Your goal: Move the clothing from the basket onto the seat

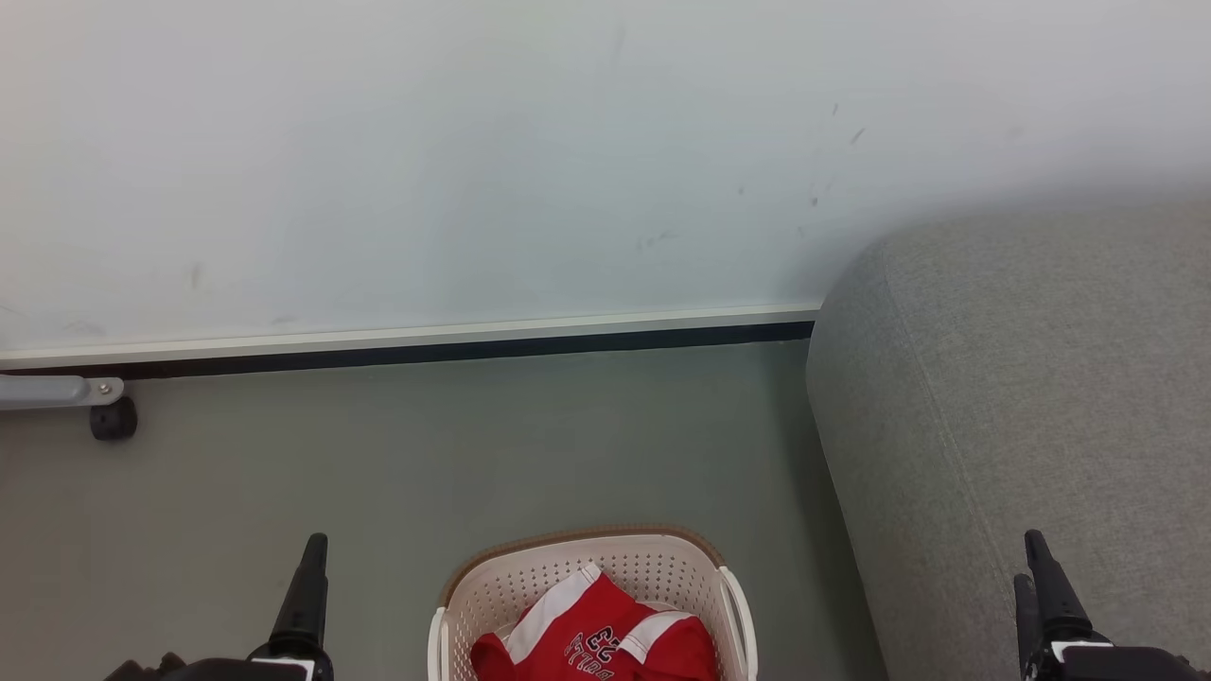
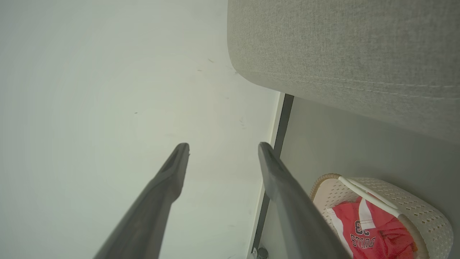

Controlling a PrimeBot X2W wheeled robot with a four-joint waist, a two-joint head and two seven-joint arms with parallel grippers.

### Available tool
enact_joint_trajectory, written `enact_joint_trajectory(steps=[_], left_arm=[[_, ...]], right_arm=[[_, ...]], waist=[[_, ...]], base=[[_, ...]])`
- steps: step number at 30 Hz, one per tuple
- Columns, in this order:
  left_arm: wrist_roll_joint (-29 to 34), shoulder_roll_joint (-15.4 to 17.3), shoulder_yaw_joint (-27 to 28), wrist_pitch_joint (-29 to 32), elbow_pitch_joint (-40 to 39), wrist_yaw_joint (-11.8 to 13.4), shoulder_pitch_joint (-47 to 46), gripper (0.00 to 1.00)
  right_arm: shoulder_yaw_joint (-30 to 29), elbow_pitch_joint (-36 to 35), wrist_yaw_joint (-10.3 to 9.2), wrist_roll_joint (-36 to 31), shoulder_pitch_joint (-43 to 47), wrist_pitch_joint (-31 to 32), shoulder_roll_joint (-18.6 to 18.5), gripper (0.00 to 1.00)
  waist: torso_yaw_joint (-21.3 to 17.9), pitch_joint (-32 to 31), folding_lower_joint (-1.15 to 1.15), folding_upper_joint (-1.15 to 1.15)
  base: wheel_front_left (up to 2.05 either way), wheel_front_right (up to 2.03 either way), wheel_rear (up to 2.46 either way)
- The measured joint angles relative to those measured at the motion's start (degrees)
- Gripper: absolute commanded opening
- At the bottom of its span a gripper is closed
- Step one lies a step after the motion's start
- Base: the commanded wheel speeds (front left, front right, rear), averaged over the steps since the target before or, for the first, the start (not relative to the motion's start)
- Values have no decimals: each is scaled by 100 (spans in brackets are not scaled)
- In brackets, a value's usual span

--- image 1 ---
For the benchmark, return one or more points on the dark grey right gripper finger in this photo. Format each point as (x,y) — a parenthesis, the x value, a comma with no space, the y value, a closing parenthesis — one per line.
(1027,615)
(1052,591)

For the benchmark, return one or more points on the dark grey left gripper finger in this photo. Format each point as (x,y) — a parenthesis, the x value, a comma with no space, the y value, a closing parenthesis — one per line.
(305,596)

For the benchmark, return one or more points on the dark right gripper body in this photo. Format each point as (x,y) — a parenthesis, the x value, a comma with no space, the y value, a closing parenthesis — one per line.
(1116,664)

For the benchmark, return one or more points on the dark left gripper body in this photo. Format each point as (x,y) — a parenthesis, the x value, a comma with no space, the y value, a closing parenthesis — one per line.
(227,670)

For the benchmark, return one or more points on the red lettered garment white stripes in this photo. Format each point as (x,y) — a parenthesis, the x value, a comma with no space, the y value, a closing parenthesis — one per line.
(587,629)

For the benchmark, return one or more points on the grey fabric sofa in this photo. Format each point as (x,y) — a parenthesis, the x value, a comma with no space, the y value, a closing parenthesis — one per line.
(1022,397)

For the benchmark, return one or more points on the white laundry basket brown rim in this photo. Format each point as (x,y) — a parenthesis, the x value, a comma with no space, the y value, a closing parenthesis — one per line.
(492,591)

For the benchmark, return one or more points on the black caster wheel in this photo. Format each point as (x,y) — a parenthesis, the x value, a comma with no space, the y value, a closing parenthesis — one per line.
(114,420)

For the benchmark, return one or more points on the white and black baseboard strip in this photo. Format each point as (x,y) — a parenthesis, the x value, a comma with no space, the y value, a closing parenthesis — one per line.
(378,342)

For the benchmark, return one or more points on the grey metal frame bar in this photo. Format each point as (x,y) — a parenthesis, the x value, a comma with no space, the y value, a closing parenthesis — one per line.
(47,391)

